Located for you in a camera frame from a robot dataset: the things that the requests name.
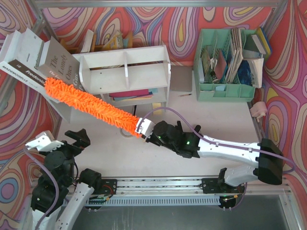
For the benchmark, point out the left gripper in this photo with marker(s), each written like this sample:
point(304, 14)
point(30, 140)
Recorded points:
point(72, 140)

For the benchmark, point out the grey Lonely Ones book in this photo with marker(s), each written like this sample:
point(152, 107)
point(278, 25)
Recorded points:
point(56, 62)

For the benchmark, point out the stack of coloured paper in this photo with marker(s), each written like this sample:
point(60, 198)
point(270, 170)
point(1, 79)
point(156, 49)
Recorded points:
point(133, 95)

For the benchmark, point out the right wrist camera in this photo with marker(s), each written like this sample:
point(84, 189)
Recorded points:
point(144, 128)

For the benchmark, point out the masking tape roll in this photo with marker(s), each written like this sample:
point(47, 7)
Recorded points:
point(125, 134)

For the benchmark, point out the black binder clip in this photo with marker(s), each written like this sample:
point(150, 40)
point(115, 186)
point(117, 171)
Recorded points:
point(179, 126)

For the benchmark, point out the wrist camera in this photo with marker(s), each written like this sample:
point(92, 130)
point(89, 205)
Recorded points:
point(144, 128)
point(44, 142)

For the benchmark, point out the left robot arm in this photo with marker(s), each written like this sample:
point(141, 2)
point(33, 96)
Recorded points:
point(48, 196)

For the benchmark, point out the brown white Fredonia book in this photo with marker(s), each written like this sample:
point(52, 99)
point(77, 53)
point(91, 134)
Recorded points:
point(19, 55)

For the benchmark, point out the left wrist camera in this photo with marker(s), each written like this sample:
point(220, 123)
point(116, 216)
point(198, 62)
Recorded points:
point(44, 142)

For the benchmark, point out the books in green organizer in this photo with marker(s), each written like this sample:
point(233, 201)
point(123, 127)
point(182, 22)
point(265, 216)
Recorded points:
point(226, 54)

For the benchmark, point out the pink pig figurine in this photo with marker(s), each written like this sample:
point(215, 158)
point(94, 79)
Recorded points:
point(258, 110)

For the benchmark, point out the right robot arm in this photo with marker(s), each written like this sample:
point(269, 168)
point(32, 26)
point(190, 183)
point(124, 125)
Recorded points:
point(260, 161)

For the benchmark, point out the orange microfiber duster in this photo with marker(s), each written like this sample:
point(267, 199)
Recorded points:
point(86, 102)

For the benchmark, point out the mint green desk organizer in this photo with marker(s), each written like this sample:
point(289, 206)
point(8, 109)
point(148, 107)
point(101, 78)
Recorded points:
point(221, 92)

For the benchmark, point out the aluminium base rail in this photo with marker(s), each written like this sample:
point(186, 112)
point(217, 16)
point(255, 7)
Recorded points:
point(141, 185)

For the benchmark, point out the yellow sticky note pad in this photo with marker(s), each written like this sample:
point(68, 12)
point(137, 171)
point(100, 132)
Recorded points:
point(156, 105)

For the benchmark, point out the white small bookshelf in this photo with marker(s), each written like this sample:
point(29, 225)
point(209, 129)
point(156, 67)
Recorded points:
point(126, 70)

